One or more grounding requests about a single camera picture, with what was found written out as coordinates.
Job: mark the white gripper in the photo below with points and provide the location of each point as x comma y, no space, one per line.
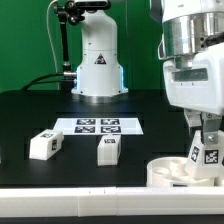
200,88

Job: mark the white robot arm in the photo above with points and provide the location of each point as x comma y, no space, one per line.
191,48

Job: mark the white front fence bar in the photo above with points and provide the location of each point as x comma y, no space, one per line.
110,201

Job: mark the white marker sheet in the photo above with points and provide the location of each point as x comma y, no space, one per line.
98,126

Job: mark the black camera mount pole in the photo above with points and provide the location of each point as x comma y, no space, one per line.
67,14

